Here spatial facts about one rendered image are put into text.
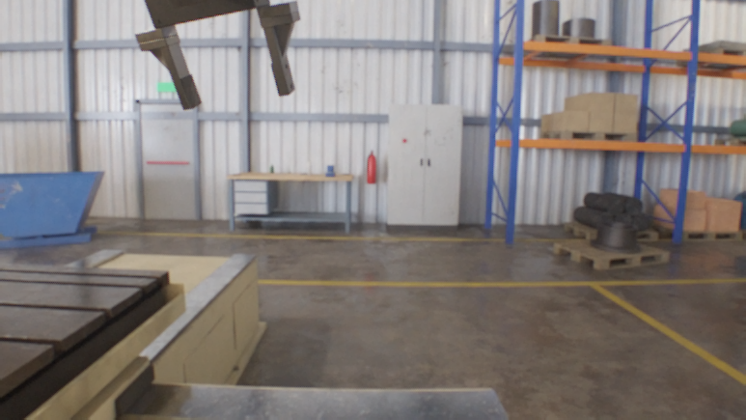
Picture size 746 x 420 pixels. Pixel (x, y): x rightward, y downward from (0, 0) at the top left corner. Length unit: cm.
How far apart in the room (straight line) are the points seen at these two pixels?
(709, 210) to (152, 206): 975
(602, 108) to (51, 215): 801
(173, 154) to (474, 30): 588
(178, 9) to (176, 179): 720
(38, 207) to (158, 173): 221
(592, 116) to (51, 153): 956
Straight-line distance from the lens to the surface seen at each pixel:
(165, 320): 131
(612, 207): 690
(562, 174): 778
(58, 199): 637
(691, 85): 742
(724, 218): 827
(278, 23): 46
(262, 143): 710
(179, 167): 761
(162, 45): 53
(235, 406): 115
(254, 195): 630
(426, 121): 635
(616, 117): 678
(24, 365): 96
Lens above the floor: 141
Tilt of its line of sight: 6 degrees down
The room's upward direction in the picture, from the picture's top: 1 degrees clockwise
